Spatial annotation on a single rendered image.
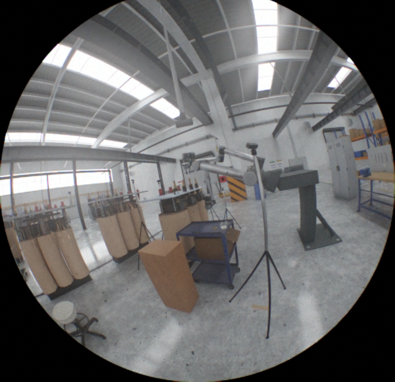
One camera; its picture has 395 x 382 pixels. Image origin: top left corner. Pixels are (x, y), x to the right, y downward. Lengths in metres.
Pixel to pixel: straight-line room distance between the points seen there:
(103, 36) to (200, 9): 6.32
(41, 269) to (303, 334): 3.39
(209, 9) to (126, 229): 10.32
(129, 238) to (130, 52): 4.46
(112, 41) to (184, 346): 4.83
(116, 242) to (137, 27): 9.51
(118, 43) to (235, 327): 4.90
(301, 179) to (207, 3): 8.94
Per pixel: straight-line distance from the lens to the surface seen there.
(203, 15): 9.17
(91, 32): 3.61
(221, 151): 2.82
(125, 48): 3.68
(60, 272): 2.83
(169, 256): 1.19
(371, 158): 4.45
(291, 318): 1.65
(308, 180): 2.10
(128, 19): 8.90
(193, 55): 8.31
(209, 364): 1.49
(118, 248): 3.12
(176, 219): 1.95
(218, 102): 8.39
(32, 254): 2.77
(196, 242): 1.60
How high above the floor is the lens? 1.46
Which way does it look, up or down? 1 degrees down
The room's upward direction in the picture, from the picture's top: 12 degrees counter-clockwise
